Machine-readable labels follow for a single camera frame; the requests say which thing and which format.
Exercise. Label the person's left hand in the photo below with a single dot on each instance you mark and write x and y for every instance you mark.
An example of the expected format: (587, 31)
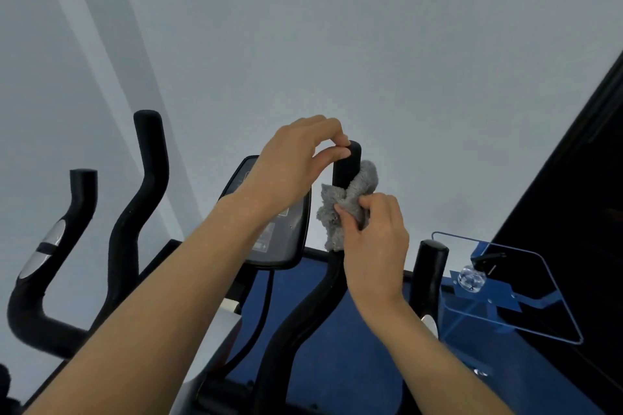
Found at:
(282, 166)

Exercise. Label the person's left forearm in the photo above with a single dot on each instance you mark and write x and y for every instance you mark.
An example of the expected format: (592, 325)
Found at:
(160, 312)

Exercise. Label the black exercise machine console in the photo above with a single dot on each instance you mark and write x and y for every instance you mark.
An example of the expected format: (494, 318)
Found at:
(284, 247)

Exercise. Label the clear blue-tinted glass panel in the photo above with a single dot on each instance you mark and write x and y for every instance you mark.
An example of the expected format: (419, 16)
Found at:
(545, 303)

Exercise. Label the person's left thumb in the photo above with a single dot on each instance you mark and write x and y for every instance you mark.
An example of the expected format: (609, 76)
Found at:
(331, 158)

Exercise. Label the white machine body cover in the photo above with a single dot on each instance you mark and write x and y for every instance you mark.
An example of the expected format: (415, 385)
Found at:
(214, 337)

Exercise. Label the person's right forearm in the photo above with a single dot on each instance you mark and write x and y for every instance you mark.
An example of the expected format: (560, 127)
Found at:
(428, 366)

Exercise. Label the gray fluffy cleaning cloth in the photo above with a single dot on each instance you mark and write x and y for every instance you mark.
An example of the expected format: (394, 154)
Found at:
(362, 179)

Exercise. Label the black glossy cabinet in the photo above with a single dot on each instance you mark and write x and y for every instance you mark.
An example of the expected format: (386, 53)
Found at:
(574, 196)

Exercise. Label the person's right hand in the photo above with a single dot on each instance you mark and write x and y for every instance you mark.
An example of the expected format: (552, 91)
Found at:
(377, 254)

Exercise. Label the person's right thumb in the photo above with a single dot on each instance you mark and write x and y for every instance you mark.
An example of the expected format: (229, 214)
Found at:
(346, 217)

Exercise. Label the clear glass knob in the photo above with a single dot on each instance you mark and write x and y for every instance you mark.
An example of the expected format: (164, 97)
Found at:
(471, 279)

